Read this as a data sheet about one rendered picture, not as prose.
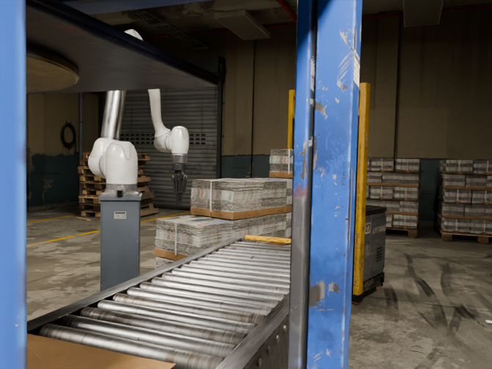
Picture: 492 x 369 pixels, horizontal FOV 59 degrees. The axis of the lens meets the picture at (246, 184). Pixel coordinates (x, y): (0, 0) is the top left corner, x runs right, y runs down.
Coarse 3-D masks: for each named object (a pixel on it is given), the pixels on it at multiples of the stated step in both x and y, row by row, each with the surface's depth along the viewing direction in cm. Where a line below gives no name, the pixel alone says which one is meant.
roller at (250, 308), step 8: (136, 288) 130; (144, 296) 127; (152, 296) 126; (160, 296) 126; (168, 296) 125; (176, 296) 124; (184, 296) 124; (192, 296) 124; (200, 304) 121; (208, 304) 120; (216, 304) 119; (224, 304) 119; (232, 304) 118; (240, 304) 118; (248, 304) 118; (248, 312) 116; (256, 312) 115; (264, 312) 114
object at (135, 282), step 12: (228, 240) 212; (240, 240) 217; (204, 252) 184; (168, 264) 161; (180, 264) 161; (144, 276) 144; (156, 276) 145; (108, 288) 129; (120, 288) 129; (84, 300) 118; (96, 300) 118; (60, 312) 109; (72, 312) 109; (36, 324) 100
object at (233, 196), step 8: (216, 184) 270; (224, 184) 266; (232, 184) 261; (240, 184) 264; (248, 184) 270; (256, 184) 276; (216, 192) 270; (224, 192) 265; (232, 192) 261; (240, 192) 266; (248, 192) 271; (256, 192) 277; (216, 200) 270; (224, 200) 265; (232, 200) 262; (240, 200) 266; (248, 200) 272; (256, 200) 278; (216, 208) 270; (224, 208) 265; (232, 208) 261; (240, 208) 267; (248, 208) 272; (256, 208) 278
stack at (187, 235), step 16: (160, 224) 261; (176, 224) 251; (192, 224) 244; (208, 224) 246; (224, 224) 255; (240, 224) 267; (256, 224) 280; (272, 224) 295; (288, 224) 311; (160, 240) 260; (176, 240) 252; (192, 240) 243; (208, 240) 245; (224, 240) 256
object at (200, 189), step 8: (192, 184) 284; (200, 184) 279; (208, 184) 275; (192, 192) 284; (200, 192) 280; (208, 192) 275; (192, 200) 284; (200, 200) 279; (200, 208) 280; (208, 216) 277
